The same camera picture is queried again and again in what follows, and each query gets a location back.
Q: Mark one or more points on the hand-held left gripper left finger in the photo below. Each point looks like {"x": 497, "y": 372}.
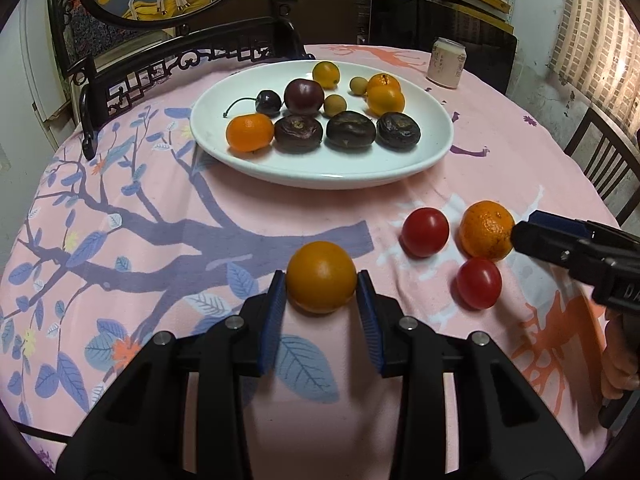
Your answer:
{"x": 272, "y": 320}

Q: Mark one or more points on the brown cardboard box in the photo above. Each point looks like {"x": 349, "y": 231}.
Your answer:
{"x": 335, "y": 10}

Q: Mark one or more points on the dark purple plum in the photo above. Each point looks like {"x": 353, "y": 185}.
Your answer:
{"x": 303, "y": 96}

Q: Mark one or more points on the person's right hand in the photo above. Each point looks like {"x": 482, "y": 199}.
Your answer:
{"x": 617, "y": 360}

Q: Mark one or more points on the black chair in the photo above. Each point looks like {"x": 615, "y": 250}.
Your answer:
{"x": 440, "y": 20}

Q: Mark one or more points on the dark wooden slatted chair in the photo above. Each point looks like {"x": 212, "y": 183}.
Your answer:
{"x": 602, "y": 160}

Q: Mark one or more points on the red cherry tomato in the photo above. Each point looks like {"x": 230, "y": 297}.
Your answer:
{"x": 425, "y": 232}
{"x": 478, "y": 282}

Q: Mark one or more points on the large smooth yellowish orange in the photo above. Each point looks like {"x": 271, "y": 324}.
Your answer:
{"x": 321, "y": 275}

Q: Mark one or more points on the bumpy orange mandarin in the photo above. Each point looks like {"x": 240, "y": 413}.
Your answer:
{"x": 384, "y": 80}
{"x": 486, "y": 230}

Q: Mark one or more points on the small orange mandarin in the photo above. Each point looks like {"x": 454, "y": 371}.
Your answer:
{"x": 250, "y": 131}

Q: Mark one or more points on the tan longan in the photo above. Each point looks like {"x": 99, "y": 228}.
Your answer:
{"x": 335, "y": 105}
{"x": 357, "y": 85}

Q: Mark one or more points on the dark passion fruit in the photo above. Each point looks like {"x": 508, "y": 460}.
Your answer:
{"x": 350, "y": 130}
{"x": 398, "y": 130}
{"x": 298, "y": 133}

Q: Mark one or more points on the pink printed tablecloth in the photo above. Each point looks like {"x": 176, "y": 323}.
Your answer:
{"x": 165, "y": 280}

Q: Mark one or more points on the dark cherry with stem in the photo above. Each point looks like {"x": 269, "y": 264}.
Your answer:
{"x": 268, "y": 102}

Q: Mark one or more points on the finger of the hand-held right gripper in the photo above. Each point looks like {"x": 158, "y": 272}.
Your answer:
{"x": 545, "y": 245}
{"x": 555, "y": 222}

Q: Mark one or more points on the white oval plate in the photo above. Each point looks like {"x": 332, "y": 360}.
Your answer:
{"x": 325, "y": 167}

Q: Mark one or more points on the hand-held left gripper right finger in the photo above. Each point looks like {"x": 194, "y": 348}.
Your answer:
{"x": 372, "y": 325}

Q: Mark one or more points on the yellow tomato plate top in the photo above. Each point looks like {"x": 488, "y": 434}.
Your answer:
{"x": 326, "y": 74}

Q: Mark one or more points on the pale pink drink can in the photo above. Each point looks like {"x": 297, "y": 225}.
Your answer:
{"x": 446, "y": 62}

